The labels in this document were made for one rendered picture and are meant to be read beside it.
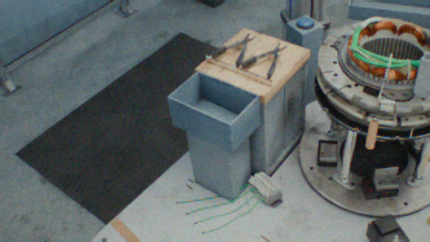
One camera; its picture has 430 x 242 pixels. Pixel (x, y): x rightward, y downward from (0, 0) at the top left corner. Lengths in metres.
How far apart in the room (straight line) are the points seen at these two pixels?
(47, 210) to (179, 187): 1.21
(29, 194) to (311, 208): 1.60
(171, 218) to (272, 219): 0.24
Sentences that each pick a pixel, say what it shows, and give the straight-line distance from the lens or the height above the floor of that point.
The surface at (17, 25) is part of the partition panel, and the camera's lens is 3.10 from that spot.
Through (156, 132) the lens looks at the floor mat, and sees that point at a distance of 2.55.
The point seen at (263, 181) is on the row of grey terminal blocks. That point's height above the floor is 0.82.
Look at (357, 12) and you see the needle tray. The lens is 1.39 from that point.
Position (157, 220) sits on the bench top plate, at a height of 0.78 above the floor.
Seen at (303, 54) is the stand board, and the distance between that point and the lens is 1.18.
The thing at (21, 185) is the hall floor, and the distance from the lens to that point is 2.56.
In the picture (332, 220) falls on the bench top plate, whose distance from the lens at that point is 1.20.
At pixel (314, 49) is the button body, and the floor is 0.97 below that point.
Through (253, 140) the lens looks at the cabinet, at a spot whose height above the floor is 0.91.
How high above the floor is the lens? 1.75
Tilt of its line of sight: 43 degrees down
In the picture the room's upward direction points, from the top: 6 degrees counter-clockwise
